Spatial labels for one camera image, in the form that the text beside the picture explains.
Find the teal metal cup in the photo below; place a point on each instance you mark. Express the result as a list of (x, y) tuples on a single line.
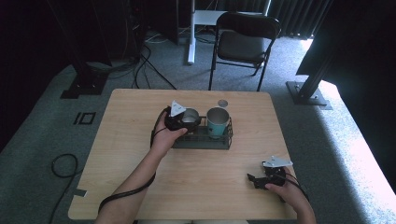
[(217, 126)]

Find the grey round table grommet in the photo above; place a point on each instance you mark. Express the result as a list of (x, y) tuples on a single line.
[(222, 103)]

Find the black stand with bolted plate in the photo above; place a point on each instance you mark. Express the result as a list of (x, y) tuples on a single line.
[(306, 93)]

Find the dark pleated curtain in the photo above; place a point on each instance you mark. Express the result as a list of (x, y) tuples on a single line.
[(295, 17)]

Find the black folding chair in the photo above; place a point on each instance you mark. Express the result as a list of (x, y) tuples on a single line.
[(241, 46)]

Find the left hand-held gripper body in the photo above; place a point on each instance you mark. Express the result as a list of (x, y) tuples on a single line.
[(174, 119)]

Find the black stand with square base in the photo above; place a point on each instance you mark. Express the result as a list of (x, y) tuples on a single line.
[(84, 84)]

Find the person's left hand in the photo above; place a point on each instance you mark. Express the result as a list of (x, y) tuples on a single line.
[(163, 140)]

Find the grey tape piece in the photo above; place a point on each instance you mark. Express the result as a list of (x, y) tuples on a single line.
[(81, 193)]

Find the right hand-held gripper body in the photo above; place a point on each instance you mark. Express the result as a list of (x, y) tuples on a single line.
[(275, 174)]

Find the person's right hand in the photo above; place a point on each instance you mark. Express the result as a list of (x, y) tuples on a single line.
[(289, 191)]

